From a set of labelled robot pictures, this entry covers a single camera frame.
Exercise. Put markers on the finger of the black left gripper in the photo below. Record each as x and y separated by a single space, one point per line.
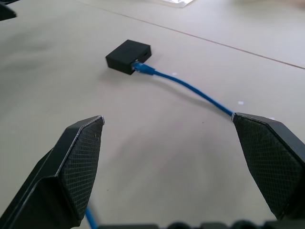
6 12

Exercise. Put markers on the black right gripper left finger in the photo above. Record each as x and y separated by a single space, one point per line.
71 167

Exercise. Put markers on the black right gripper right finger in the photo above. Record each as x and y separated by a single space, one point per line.
269 157

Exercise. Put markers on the small black box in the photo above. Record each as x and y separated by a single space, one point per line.
127 57

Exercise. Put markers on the clear plastic sheet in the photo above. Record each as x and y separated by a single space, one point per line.
177 3

